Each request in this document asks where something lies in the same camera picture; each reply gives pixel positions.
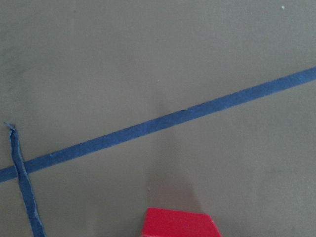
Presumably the red cube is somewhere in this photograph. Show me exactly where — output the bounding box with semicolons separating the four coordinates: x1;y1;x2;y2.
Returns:
140;208;221;237

